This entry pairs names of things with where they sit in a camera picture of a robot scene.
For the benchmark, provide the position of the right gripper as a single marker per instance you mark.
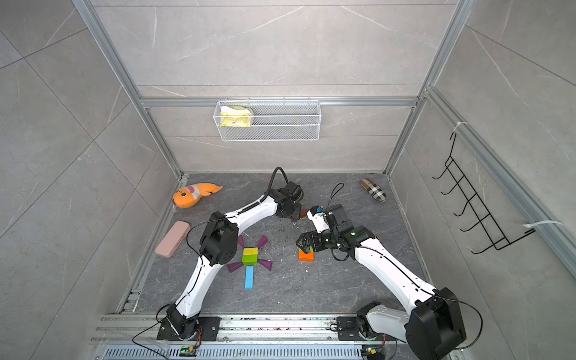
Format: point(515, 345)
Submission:
point(306, 236)

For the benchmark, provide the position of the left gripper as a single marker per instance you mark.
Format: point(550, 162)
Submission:
point(297, 213)

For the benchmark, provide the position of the orange rectangular block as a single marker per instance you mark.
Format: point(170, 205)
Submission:
point(305, 257)

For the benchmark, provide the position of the yellow rectangular block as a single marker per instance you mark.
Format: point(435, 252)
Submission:
point(248, 251)

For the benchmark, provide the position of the green rectangular block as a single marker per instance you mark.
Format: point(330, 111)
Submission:
point(250, 260)

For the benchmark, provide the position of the light blue block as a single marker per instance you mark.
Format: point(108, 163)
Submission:
point(249, 277)

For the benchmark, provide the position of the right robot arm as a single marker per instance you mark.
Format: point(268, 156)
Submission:
point(430, 322)

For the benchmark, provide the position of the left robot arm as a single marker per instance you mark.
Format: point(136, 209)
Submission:
point(218, 245)

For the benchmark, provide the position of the plaid brown case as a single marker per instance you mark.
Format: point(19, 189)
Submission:
point(374, 190)

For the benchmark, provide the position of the orange fish plush toy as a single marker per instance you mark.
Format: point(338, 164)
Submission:
point(190, 195)

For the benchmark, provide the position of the yellow white cloth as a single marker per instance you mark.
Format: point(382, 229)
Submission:
point(235, 116)

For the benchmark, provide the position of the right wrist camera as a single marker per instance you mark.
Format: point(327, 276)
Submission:
point(318, 217)

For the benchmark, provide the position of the white wire mesh basket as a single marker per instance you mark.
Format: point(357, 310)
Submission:
point(274, 120)

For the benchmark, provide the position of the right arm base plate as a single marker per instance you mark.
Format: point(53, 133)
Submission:
point(352, 328)

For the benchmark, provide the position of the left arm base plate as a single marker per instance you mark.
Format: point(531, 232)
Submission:
point(204, 328)

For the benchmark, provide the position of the black wire hook rack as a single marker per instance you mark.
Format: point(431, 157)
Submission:
point(475, 204)

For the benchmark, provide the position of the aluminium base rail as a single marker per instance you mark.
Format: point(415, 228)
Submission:
point(247, 336)

